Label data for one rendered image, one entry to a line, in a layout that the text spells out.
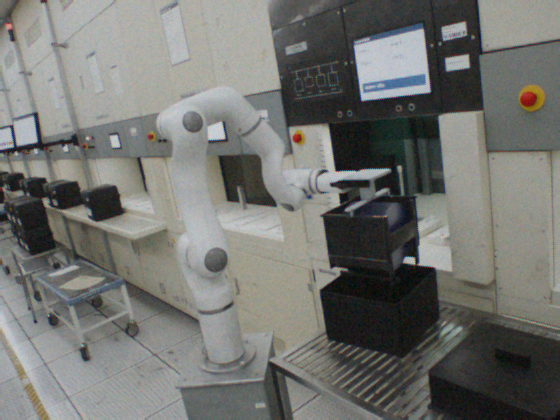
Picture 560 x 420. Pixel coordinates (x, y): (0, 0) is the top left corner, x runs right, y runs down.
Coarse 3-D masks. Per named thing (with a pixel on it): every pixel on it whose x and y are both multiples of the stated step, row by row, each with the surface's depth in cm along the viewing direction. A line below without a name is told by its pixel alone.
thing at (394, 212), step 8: (392, 208) 135; (400, 208) 139; (392, 216) 135; (400, 216) 139; (408, 216) 143; (392, 224) 136; (400, 224) 139; (392, 232) 136; (400, 248) 140; (408, 248) 144; (392, 256) 137; (400, 256) 140; (400, 264) 141
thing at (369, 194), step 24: (360, 192) 139; (384, 192) 145; (336, 216) 135; (360, 216) 130; (384, 216) 128; (336, 240) 139; (360, 240) 133; (384, 240) 128; (408, 240) 138; (336, 264) 145; (360, 264) 136; (384, 264) 130; (408, 264) 143
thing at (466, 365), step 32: (480, 352) 111; (512, 352) 104; (544, 352) 106; (448, 384) 103; (480, 384) 100; (512, 384) 97; (544, 384) 95; (448, 416) 105; (480, 416) 99; (512, 416) 92; (544, 416) 87
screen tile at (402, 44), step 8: (392, 40) 148; (400, 40) 146; (408, 40) 143; (392, 48) 149; (400, 48) 146; (408, 48) 144; (416, 48) 142; (416, 56) 143; (392, 64) 151; (400, 64) 148; (408, 64) 146; (416, 64) 144; (400, 72) 149
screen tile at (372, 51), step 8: (360, 48) 158; (368, 48) 156; (376, 48) 153; (360, 56) 159; (368, 56) 157; (376, 56) 154; (384, 56) 152; (384, 64) 153; (368, 72) 159; (376, 72) 156; (384, 72) 154
